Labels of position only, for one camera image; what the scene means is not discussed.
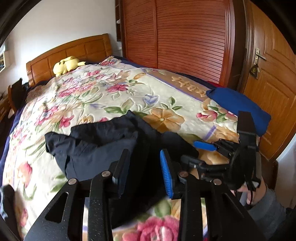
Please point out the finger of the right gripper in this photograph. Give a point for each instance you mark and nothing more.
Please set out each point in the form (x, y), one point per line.
(204, 146)
(192, 162)

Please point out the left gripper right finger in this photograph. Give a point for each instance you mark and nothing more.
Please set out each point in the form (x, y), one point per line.
(209, 211)

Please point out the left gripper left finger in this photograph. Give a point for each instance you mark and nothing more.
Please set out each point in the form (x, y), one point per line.
(62, 219)

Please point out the black trench coat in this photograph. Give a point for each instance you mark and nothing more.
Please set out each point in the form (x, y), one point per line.
(91, 148)

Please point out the grey right sleeve forearm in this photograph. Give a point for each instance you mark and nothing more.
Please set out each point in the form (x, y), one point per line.
(268, 214)

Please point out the person's right hand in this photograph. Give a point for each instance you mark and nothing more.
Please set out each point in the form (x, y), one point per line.
(251, 197)

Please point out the floral blanket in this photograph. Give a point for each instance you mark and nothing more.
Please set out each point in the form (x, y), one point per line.
(96, 93)

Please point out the blue pillow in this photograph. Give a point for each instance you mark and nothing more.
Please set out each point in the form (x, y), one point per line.
(234, 102)

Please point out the dark grey folded garment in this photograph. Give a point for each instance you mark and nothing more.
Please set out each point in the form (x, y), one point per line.
(7, 204)

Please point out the navy bed sheet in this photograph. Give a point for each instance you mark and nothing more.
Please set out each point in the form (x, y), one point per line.
(7, 143)

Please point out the wooden louvered wardrobe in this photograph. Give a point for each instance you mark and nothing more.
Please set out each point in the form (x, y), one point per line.
(204, 39)

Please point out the wooden door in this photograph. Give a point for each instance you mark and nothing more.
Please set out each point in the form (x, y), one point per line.
(274, 90)

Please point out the wooden chair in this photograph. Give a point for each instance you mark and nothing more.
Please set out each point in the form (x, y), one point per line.
(16, 94)

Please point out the wooden headboard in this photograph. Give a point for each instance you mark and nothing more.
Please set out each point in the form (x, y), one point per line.
(91, 49)

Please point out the yellow plush toy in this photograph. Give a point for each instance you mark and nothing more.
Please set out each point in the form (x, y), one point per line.
(66, 65)

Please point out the brass door handle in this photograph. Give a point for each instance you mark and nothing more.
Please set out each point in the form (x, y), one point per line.
(255, 70)

